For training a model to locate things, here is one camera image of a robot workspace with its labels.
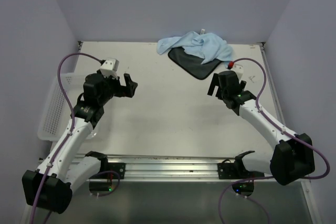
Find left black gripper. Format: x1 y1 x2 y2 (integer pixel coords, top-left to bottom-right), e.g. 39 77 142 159
98 72 137 105

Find light blue towel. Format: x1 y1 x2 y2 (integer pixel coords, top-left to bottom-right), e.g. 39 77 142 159
156 31 233 65

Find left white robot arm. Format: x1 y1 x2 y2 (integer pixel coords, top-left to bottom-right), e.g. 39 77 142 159
22 71 138 214

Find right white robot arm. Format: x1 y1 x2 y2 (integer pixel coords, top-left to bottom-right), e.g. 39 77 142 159
207 70 315 185

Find dark grey towel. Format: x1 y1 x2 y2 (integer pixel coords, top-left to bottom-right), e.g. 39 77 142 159
167 47 222 80

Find white plastic basket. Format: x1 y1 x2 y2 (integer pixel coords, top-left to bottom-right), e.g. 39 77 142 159
37 73 86 142

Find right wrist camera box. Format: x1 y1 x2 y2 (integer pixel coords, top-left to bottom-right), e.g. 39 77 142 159
227 61 244 80

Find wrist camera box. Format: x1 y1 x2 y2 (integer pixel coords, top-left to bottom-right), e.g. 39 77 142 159
100 58 119 79
227 61 244 80

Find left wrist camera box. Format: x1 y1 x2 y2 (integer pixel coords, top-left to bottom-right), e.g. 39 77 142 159
100 58 119 79

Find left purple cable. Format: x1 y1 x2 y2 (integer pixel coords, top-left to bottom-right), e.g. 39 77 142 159
29 53 120 224

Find purple cable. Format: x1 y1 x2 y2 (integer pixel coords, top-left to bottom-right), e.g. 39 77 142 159
216 58 331 224
29 53 120 224

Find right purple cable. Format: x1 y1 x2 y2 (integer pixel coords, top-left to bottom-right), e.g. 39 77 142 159
216 58 331 224

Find aluminium mounting rail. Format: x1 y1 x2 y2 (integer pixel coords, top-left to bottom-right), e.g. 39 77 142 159
108 155 223 182

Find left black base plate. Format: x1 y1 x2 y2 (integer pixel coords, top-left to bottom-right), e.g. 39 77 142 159
99 162 126 179

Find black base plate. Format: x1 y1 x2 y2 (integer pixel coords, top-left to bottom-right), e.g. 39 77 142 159
99 162 126 179
217 159 265 180

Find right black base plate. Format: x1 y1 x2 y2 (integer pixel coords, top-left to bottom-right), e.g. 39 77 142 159
217 159 265 180

